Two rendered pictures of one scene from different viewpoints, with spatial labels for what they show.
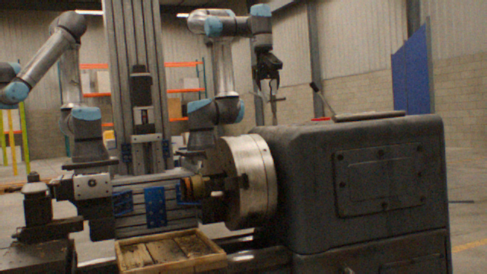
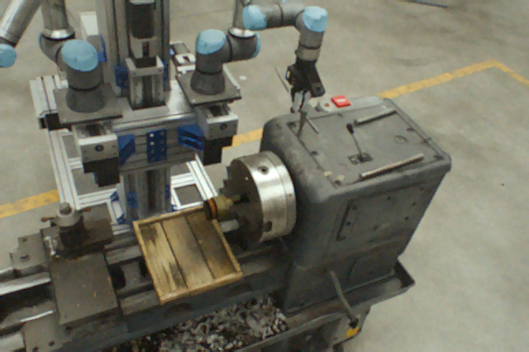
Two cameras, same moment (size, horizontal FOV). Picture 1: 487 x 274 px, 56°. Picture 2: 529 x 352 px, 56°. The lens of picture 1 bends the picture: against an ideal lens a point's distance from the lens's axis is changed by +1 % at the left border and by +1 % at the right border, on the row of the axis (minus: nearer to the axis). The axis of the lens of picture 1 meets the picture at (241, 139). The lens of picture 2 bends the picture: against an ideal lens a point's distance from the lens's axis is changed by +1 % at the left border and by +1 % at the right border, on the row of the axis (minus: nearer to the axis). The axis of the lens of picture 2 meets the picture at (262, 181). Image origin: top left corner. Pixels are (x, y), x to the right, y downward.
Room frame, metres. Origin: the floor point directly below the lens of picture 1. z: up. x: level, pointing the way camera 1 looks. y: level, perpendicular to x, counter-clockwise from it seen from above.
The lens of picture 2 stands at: (0.32, 0.30, 2.36)
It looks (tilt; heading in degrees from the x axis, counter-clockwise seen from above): 44 degrees down; 347
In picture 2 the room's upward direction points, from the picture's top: 10 degrees clockwise
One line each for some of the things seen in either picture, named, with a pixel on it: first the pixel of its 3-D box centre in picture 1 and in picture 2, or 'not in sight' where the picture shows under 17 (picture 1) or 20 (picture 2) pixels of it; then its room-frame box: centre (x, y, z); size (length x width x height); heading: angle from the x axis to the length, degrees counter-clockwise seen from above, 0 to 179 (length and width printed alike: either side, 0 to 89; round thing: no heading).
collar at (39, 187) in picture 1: (34, 186); (66, 214); (1.39, 0.64, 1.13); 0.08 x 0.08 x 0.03
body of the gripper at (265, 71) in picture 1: (263, 63); (302, 70); (1.72, -0.11, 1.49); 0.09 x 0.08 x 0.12; 19
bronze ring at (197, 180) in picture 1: (195, 187); (218, 206); (1.47, 0.16, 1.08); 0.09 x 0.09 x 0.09; 19
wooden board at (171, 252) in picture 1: (166, 252); (186, 249); (1.44, 0.27, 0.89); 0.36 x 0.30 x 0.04; 19
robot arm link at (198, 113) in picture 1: (201, 113); (212, 49); (2.11, 0.17, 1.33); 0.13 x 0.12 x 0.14; 111
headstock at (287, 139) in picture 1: (340, 173); (345, 174); (1.67, -0.36, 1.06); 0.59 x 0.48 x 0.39; 109
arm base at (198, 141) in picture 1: (202, 138); (208, 74); (2.10, 0.18, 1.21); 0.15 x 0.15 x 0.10
